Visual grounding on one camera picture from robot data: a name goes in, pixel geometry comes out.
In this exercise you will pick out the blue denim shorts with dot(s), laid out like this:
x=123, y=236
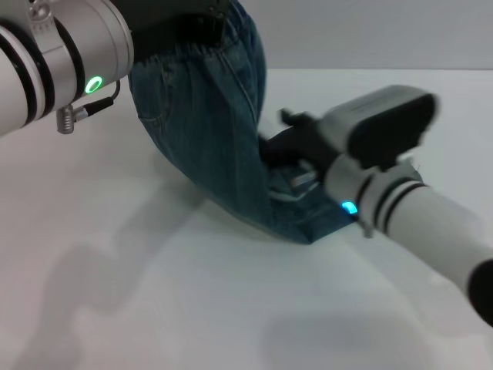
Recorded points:
x=200, y=135

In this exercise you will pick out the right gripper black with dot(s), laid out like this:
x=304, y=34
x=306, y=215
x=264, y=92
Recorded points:
x=308, y=142

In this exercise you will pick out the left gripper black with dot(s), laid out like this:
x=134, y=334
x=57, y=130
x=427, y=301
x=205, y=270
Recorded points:
x=185, y=34

